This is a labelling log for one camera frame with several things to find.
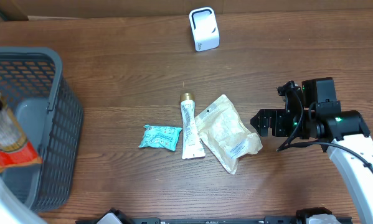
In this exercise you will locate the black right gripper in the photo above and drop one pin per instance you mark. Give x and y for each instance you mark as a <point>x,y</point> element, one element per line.
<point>278,116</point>

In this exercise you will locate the beige paper pouch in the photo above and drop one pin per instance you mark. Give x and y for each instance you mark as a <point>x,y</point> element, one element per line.
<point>222,131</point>

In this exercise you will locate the white tube with gold cap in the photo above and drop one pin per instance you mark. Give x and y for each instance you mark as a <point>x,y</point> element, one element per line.
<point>191,144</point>

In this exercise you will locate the teal snack packet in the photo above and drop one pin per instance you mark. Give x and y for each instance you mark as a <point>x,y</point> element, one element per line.
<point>160,137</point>

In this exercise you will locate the red and clear snack package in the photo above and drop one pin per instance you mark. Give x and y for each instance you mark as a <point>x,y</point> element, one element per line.
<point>15,148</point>

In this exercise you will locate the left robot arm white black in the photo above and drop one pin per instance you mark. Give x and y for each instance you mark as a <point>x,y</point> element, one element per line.
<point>14,211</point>

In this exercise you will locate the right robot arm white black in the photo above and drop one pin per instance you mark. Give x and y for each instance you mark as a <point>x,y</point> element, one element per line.
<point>313,116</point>

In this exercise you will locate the white barcode scanner stand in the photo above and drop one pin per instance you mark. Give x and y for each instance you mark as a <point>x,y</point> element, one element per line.
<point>204,29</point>

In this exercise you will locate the grey plastic mesh basket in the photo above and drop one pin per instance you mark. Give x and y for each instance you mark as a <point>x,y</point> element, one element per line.
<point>32,84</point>

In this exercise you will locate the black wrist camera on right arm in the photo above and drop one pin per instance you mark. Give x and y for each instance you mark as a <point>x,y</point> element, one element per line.
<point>292,96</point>

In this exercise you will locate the black rail at table edge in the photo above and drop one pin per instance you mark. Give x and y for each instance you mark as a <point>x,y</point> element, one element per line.
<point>265,220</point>

